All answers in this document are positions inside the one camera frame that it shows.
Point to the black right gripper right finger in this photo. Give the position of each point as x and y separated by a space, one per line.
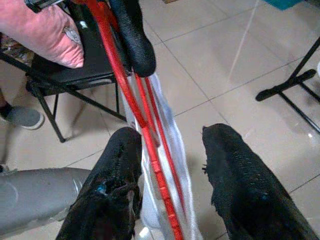
250 195

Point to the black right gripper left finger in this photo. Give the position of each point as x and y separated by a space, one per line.
110 190

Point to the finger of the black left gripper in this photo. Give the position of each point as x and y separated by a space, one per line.
136 45

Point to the red plastic hanger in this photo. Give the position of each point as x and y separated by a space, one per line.
163 185

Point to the white garment blue print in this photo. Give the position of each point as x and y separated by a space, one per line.
180 160

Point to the black folding chair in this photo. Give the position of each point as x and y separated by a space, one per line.
75 75

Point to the pink cushion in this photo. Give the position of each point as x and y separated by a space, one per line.
37 30

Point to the grey shoe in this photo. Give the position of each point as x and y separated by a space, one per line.
25 117

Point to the teal floor mat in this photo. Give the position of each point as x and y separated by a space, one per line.
285 3

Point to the black clothes rack frame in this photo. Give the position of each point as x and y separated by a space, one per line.
285 86

